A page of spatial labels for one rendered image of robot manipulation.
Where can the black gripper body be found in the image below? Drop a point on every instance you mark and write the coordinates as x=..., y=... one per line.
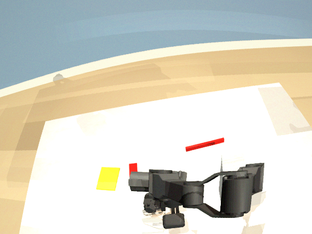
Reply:
x=173, y=220

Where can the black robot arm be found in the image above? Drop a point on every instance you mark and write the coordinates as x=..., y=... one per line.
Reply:
x=164, y=185

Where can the cream plate with two holes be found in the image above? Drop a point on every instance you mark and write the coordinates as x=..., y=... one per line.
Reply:
x=168, y=211

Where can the yellow flat rectangular plate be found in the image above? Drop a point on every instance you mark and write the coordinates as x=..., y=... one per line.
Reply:
x=108, y=179

